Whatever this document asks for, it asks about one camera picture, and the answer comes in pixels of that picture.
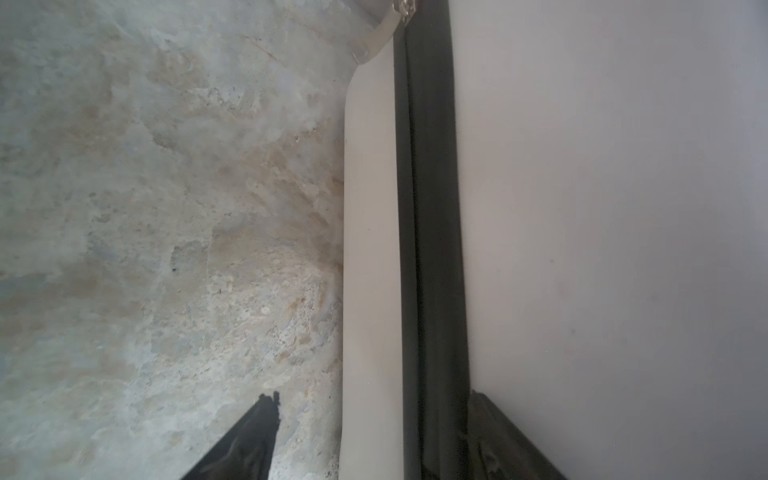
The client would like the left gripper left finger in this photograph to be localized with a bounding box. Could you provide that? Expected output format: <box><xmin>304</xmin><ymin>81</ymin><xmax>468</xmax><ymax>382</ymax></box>
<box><xmin>182</xmin><ymin>391</ymin><xmax>280</xmax><ymax>480</ymax></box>

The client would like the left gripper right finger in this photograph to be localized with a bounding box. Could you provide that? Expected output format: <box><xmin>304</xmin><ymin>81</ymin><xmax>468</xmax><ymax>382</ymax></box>
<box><xmin>466</xmin><ymin>391</ymin><xmax>565</xmax><ymax>480</ymax></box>

